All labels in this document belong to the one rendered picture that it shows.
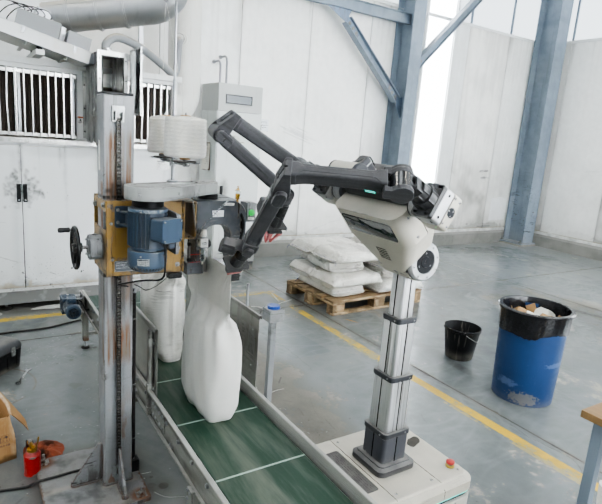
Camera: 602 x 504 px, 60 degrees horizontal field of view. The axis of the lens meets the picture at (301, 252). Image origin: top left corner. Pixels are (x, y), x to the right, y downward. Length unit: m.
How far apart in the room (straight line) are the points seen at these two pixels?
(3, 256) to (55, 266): 0.41
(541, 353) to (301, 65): 4.93
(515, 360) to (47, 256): 3.83
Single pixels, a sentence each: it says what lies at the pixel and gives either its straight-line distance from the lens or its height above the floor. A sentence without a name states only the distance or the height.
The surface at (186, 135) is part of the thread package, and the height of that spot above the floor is 1.62.
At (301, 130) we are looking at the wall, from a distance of 7.29.
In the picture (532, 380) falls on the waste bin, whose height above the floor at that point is 0.20.
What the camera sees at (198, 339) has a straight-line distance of 2.39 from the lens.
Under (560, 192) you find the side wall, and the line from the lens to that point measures 10.44.
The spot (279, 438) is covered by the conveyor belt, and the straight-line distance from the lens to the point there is 2.38.
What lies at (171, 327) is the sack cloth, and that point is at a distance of 2.98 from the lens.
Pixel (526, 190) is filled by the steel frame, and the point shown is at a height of 1.00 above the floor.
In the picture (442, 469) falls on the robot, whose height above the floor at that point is 0.26.
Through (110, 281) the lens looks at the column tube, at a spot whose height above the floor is 0.99.
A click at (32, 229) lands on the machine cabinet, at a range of 4.98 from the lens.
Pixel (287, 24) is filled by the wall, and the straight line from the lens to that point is 7.25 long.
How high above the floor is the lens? 1.64
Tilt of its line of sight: 12 degrees down
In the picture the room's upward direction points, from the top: 4 degrees clockwise
